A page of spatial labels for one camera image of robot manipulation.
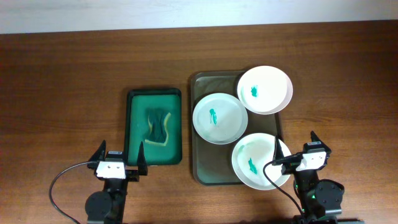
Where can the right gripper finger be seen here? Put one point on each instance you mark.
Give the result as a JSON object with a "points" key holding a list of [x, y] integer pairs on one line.
{"points": [[278, 153], [314, 137]]}

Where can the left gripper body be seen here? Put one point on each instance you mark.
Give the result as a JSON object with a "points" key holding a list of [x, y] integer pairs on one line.
{"points": [[133, 176]]}

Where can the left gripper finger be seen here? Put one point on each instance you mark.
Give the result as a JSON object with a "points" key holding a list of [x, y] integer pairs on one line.
{"points": [[99, 154], [141, 161]]}

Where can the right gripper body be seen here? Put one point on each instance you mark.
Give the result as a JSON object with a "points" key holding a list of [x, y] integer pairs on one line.
{"points": [[290, 167]]}

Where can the white plate with green stain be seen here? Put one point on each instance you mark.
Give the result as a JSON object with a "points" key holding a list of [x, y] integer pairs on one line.
{"points": [[249, 158]]}

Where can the green yellow sponge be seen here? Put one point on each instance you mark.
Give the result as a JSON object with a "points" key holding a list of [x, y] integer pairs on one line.
{"points": [[157, 120]]}

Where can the pink-white plate with stain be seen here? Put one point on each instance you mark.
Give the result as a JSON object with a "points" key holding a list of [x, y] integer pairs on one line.
{"points": [[265, 90]]}

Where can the grey plate with green stain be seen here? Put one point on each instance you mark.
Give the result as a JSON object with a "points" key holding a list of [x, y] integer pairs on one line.
{"points": [[220, 118]]}

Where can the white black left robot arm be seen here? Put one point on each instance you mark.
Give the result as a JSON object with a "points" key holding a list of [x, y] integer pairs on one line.
{"points": [[107, 206]]}

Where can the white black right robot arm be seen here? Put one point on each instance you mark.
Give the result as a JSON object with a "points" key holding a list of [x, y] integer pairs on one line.
{"points": [[320, 199]]}

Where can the small green tray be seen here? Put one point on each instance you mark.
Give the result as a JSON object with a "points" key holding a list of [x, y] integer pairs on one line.
{"points": [[139, 102]]}

